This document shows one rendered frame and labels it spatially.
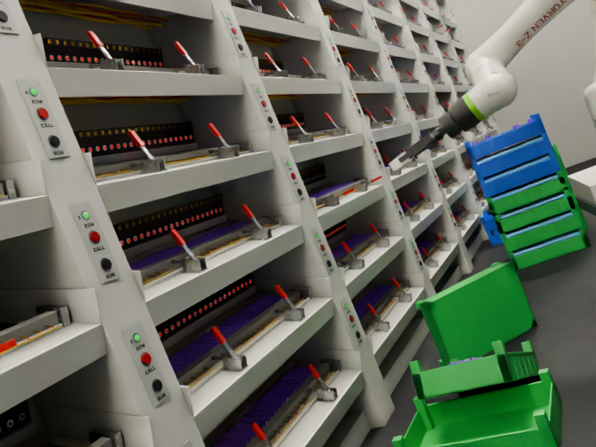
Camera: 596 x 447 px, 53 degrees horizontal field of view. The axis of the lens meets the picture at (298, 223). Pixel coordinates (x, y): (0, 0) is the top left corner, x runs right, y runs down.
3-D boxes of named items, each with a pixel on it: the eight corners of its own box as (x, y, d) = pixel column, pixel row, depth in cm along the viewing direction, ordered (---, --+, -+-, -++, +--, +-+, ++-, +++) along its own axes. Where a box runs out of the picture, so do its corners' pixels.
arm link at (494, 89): (511, 75, 164) (529, 99, 170) (496, 53, 173) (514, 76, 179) (467, 108, 170) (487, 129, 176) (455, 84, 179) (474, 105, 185)
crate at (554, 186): (561, 184, 254) (554, 167, 253) (568, 189, 235) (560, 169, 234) (491, 210, 263) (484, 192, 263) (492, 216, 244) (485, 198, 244)
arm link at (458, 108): (464, 94, 182) (458, 93, 174) (486, 125, 181) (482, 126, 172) (447, 106, 185) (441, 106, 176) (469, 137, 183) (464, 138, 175)
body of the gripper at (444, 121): (460, 131, 175) (434, 150, 179) (465, 130, 183) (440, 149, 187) (445, 110, 176) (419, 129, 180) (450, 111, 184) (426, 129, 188)
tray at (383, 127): (411, 132, 272) (408, 101, 270) (372, 143, 218) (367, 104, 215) (368, 137, 280) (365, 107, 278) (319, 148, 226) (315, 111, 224)
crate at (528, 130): (541, 131, 253) (534, 113, 253) (545, 131, 234) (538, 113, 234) (471, 159, 262) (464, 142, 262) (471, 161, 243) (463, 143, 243)
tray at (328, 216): (384, 197, 210) (381, 169, 208) (318, 233, 156) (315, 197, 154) (331, 200, 218) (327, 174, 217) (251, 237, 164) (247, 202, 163)
